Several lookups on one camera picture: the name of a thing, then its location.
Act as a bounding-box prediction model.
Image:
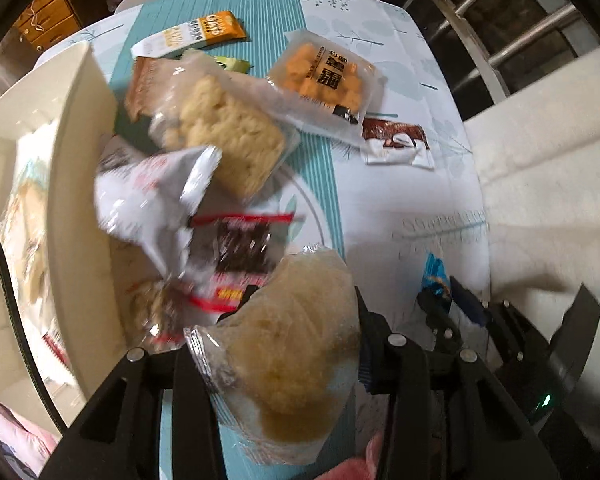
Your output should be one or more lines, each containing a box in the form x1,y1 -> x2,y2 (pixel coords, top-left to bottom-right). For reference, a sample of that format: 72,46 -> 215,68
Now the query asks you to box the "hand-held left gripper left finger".
39,284 -> 261,480

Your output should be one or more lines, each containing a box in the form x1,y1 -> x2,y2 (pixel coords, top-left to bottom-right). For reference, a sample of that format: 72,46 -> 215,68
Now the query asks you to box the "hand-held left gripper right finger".
354,287 -> 548,480

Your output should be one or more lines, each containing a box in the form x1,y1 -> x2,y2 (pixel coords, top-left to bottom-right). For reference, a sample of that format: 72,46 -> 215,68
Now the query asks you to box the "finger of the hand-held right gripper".
450,276 -> 528,366
416,287 -> 465,356

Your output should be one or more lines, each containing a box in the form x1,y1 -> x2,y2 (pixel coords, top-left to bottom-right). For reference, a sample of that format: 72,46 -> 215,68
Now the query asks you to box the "blue snack packet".
420,252 -> 453,306

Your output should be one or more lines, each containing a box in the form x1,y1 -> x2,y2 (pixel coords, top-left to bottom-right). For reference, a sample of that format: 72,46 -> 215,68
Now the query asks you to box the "clear packet of beige cake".
184,247 -> 363,466

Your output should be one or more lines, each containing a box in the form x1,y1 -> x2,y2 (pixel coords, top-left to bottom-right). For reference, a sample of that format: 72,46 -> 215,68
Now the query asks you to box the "cream plastic storage box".
0,42 -> 126,411

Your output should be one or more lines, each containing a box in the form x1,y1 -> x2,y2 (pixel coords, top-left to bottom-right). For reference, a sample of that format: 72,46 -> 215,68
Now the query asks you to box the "clear packet of orange puffs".
267,30 -> 383,148

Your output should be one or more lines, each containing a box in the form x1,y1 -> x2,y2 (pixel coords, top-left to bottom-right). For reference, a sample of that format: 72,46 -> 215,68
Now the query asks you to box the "clear packet of brown crumble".
125,280 -> 201,348

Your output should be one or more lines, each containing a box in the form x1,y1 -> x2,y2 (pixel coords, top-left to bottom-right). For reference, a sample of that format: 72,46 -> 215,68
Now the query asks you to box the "red striped snack packet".
42,330 -> 68,376

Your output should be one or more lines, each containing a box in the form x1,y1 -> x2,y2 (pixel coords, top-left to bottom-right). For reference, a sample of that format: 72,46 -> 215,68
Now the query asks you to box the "red and black snack packet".
180,212 -> 306,313

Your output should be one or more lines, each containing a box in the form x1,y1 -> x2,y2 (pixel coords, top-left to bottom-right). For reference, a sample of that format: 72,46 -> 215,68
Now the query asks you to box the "white cushion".
462,45 -> 600,461

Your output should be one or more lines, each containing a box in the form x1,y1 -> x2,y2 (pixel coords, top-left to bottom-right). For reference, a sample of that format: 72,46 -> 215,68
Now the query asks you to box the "pink blanket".
0,390 -> 61,480

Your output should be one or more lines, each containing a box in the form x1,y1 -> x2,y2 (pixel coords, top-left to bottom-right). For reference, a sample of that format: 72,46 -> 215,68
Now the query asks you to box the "brown and white snack packet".
361,117 -> 436,171

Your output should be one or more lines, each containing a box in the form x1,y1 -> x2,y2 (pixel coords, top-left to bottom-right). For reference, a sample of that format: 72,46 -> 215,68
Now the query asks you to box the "white and red snack packet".
94,145 -> 223,278

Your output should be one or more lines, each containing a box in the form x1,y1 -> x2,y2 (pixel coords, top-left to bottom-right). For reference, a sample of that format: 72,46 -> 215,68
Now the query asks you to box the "clear packet of pale biscuits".
0,125 -> 56,311

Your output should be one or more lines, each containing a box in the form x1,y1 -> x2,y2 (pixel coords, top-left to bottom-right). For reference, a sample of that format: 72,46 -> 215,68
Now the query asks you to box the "clear packet of rice crisp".
147,50 -> 301,198

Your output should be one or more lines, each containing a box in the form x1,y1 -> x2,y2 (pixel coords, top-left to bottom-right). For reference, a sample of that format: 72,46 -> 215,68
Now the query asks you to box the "metal railing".
355,0 -> 600,121

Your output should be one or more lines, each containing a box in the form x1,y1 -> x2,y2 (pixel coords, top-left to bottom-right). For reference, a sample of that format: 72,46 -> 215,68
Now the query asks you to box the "green snack packet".
212,55 -> 253,73

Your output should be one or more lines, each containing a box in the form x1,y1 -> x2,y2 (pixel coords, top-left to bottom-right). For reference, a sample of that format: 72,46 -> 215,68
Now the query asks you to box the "orange oat bar packet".
131,10 -> 248,58

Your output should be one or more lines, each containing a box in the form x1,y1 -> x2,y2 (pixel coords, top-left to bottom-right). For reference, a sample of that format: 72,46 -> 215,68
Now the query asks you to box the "wooden desk with drawers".
15,0 -> 146,43

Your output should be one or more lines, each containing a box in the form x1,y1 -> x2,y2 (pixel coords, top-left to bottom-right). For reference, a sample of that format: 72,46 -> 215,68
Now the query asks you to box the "black cable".
0,210 -> 66,433

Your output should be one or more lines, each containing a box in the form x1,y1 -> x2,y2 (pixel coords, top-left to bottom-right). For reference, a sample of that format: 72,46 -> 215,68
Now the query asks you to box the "white cable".
25,0 -> 48,33

